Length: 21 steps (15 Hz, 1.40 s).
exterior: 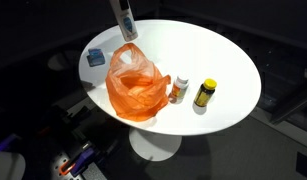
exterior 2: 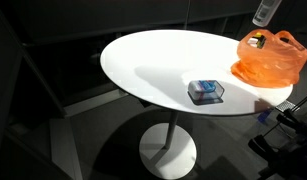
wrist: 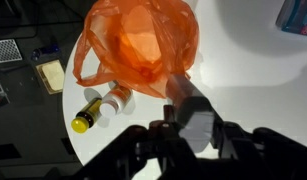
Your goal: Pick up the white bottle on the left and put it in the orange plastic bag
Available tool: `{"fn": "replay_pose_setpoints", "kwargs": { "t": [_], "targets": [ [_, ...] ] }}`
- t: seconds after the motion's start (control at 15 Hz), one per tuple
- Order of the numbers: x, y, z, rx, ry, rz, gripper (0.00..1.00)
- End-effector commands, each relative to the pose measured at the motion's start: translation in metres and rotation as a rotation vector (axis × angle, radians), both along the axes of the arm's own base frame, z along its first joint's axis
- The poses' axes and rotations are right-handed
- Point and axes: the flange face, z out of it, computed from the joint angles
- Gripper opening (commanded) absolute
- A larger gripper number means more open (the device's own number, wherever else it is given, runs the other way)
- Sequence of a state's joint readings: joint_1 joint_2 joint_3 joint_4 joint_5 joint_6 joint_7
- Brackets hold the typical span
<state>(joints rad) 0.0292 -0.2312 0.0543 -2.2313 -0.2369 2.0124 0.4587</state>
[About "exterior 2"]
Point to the small white bottle orange label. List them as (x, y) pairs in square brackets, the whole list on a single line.
[(252, 42)]

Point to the amber bottle yellow cap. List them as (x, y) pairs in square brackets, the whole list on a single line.
[(260, 40)]

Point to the orange plastic bag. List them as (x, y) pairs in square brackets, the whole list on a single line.
[(269, 65)]

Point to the clear plastic box blue contents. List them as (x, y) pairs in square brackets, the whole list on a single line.
[(205, 90)]

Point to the perforated metal plate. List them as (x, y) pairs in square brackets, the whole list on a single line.
[(286, 105)]

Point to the white round table pedestal base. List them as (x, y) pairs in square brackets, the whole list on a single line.
[(168, 151)]

